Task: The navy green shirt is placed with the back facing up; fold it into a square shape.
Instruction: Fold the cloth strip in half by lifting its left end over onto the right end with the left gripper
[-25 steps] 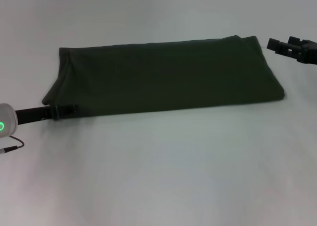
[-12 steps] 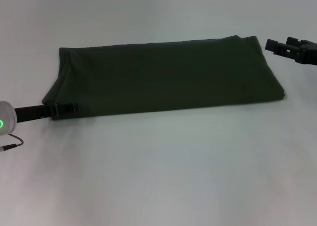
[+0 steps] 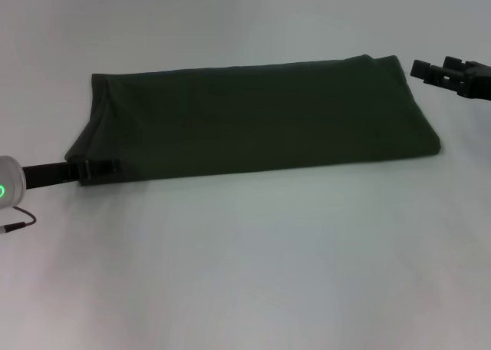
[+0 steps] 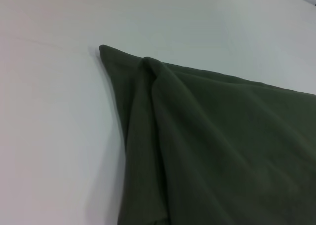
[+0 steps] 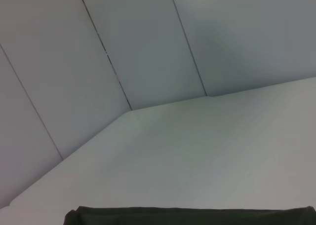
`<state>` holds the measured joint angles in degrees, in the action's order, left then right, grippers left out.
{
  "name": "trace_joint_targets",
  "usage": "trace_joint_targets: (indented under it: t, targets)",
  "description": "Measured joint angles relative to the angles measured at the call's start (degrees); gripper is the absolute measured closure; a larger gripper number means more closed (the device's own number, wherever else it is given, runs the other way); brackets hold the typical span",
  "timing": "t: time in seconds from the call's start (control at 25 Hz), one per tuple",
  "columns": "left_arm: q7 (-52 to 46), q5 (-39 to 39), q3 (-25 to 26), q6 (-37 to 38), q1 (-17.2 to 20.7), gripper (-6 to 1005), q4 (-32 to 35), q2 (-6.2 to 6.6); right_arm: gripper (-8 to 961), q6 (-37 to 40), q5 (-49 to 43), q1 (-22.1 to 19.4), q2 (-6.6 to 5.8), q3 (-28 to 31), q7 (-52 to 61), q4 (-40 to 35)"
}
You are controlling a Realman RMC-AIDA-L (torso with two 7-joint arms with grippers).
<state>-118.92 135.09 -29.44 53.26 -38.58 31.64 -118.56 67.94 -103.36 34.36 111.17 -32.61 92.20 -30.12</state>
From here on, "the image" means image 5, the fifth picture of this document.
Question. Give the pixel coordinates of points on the dark green printed shirt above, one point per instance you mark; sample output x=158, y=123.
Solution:
x=185, y=216

